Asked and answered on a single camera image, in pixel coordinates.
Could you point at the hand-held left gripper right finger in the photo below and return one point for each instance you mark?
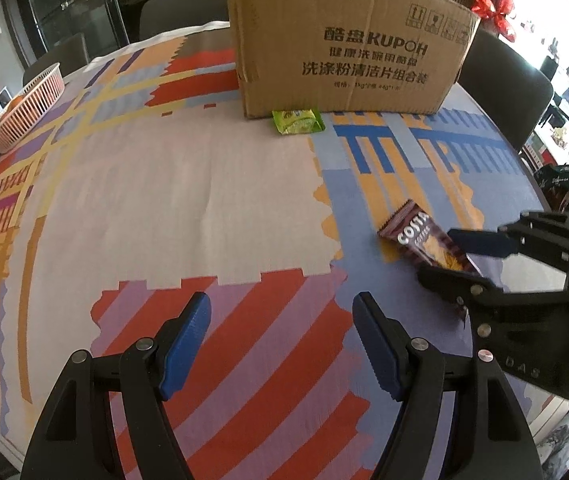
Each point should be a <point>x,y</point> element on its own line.
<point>374,345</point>

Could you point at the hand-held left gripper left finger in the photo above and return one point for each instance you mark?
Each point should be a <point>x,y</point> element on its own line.
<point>187,345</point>

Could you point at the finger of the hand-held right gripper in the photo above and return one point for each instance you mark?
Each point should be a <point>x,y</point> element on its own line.
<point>484,242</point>
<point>459,285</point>

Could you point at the brown coffee snack packet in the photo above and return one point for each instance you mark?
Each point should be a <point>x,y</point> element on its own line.
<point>414,235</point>

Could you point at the cardboard box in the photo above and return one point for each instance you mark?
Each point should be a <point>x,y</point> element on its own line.
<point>339,25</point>

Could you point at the dark green printed cloth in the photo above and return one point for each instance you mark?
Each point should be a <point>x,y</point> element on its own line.
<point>564,185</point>

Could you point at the dark dining chair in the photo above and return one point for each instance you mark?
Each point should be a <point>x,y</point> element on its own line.
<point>504,90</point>

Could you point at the colourful patterned tablecloth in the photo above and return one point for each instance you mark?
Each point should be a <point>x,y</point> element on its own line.
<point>164,185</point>

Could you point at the light green candy packet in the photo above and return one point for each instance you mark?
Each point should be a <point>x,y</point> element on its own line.
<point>297,121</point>

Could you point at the red ribbon bow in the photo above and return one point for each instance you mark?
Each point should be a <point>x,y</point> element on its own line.
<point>492,12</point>

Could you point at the pink plastic basket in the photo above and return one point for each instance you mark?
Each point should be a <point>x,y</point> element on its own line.
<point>24,115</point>

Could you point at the orange fruit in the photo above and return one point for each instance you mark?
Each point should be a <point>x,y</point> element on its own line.
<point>14,105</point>

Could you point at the grey dining chair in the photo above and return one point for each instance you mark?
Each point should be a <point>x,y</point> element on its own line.
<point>184,17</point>
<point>59,57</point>

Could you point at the dark glass cabinet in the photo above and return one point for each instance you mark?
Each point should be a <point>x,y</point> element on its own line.
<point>74,5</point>

